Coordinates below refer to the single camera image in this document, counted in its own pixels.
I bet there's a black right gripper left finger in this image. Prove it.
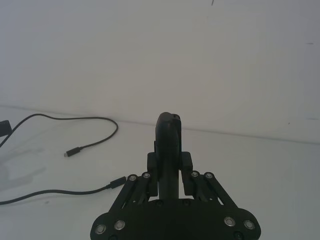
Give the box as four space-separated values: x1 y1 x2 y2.
116 112 176 209

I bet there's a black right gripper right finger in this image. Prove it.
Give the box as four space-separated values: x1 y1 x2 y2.
171 113 239 209

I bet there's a white table cloth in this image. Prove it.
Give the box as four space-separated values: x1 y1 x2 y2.
0 104 320 240

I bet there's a small black box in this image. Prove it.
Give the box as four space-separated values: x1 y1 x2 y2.
0 119 12 137

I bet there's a black cable with looped end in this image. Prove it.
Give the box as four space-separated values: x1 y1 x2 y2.
0 113 119 159

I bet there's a black cable with straight plug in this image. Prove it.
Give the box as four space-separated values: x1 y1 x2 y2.
0 176 127 206

